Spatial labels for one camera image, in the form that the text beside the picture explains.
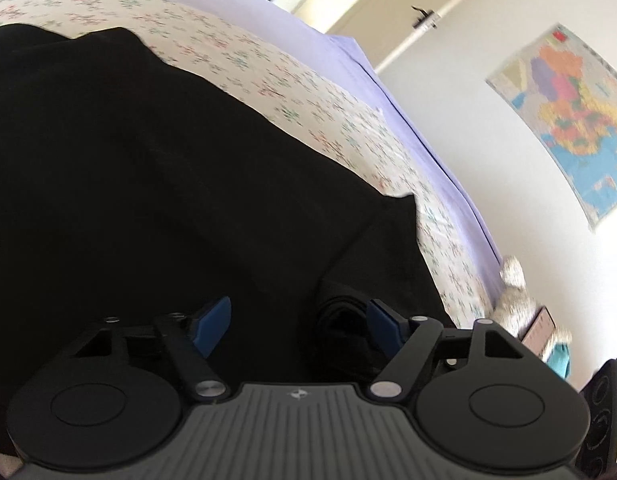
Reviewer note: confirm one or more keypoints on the floral printed blanket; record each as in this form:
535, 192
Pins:
288, 95

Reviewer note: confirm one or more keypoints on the white plush toy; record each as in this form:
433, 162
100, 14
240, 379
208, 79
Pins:
513, 305

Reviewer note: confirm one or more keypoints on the cardboard box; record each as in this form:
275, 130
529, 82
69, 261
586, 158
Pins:
538, 332

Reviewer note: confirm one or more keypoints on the black case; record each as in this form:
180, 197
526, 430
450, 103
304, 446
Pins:
606, 420

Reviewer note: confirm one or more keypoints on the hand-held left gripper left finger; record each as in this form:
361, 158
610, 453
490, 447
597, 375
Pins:
211, 327

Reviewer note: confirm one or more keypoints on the map wall poster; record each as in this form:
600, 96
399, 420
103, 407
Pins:
573, 110

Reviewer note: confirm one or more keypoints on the black pants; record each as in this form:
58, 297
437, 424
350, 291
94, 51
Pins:
163, 185

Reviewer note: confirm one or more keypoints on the teal cloth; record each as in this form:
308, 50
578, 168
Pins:
561, 360

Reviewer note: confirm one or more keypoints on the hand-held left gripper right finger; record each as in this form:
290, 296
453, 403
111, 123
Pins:
386, 327

